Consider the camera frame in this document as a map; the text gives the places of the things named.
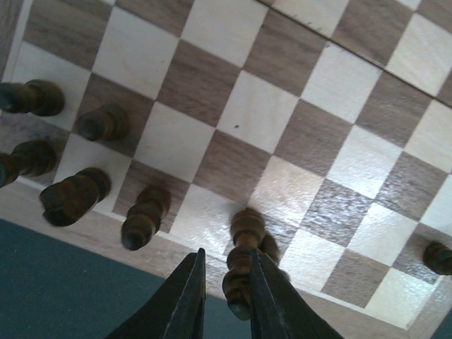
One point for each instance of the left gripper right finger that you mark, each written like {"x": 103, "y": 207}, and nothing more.
{"x": 277, "y": 309}

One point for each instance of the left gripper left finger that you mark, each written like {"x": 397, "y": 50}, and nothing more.
{"x": 176, "y": 310}

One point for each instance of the wooden chess board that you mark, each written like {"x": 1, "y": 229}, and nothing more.
{"x": 332, "y": 119}

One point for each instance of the dark chess piece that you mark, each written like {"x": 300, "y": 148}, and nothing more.
{"x": 144, "y": 217}
{"x": 106, "y": 123}
{"x": 437, "y": 257}
{"x": 67, "y": 201}
{"x": 248, "y": 232}
{"x": 33, "y": 158}
{"x": 39, "y": 97}

